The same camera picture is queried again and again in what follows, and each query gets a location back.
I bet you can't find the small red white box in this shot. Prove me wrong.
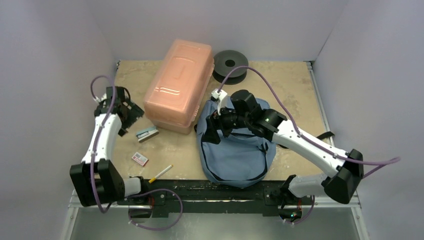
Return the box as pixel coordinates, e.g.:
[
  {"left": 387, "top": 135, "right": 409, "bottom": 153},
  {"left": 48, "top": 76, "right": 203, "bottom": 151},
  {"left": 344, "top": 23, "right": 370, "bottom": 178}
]
[{"left": 131, "top": 152, "right": 149, "bottom": 167}]

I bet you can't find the blue backpack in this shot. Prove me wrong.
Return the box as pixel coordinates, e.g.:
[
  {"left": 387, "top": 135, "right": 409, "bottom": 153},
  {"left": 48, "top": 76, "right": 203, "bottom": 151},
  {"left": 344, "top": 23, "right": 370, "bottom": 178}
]
[{"left": 194, "top": 97, "right": 335, "bottom": 189}]

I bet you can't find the yellow white pencil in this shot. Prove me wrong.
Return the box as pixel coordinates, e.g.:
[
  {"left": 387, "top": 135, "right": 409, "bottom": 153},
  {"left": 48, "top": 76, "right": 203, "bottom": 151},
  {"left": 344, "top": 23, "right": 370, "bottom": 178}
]
[{"left": 148, "top": 164, "right": 174, "bottom": 184}]

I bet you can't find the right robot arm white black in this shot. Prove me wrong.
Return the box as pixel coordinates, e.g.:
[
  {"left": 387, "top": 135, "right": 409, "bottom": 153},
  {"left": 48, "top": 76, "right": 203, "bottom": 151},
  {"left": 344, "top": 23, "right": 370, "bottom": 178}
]
[{"left": 202, "top": 89, "right": 364, "bottom": 204}]

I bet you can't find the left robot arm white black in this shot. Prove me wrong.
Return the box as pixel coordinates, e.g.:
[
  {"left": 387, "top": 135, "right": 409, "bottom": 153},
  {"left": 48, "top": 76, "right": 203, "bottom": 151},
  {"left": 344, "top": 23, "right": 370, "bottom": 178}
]
[{"left": 69, "top": 86, "right": 149, "bottom": 207}]

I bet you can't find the pink translucent plastic box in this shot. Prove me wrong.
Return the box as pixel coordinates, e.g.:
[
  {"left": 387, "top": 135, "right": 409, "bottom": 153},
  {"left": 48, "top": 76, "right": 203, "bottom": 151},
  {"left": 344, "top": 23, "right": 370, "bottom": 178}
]
[{"left": 143, "top": 39, "right": 215, "bottom": 134}]

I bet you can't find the black filament spool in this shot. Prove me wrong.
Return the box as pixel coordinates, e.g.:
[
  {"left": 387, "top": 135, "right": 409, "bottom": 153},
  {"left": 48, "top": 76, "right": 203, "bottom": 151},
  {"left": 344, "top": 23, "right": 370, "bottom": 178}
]
[{"left": 212, "top": 50, "right": 249, "bottom": 85}]

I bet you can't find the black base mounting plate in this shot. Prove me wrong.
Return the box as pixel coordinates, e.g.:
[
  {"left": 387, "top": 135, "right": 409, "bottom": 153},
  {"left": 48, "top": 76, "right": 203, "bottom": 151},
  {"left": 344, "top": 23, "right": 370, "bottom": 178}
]
[{"left": 96, "top": 177, "right": 311, "bottom": 220}]

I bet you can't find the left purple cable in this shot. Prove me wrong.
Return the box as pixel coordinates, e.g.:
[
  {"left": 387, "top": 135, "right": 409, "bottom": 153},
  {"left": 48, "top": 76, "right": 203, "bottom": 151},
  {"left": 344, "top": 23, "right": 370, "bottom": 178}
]
[{"left": 89, "top": 75, "right": 184, "bottom": 232}]

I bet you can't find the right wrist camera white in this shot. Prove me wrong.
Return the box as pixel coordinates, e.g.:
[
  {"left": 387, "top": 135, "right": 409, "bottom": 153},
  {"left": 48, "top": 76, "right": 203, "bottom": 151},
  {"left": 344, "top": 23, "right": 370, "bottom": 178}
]
[{"left": 210, "top": 88, "right": 228, "bottom": 116}]

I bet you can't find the aluminium frame rail front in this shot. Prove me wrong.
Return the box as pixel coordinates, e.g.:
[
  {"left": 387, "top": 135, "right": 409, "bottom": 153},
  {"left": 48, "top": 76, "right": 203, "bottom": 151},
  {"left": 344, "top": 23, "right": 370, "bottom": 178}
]
[{"left": 68, "top": 188, "right": 372, "bottom": 240}]

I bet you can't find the aluminium frame rail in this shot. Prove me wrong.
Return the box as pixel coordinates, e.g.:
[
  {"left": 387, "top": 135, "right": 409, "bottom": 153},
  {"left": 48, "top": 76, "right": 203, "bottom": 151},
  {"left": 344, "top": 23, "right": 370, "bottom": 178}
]
[
  {"left": 305, "top": 61, "right": 364, "bottom": 204},
  {"left": 68, "top": 188, "right": 372, "bottom": 240}
]

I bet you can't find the aluminium frame rail right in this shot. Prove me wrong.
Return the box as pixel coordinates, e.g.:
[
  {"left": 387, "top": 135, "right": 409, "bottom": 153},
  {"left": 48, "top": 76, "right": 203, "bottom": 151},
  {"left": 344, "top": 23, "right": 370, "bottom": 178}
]
[{"left": 305, "top": 61, "right": 364, "bottom": 204}]

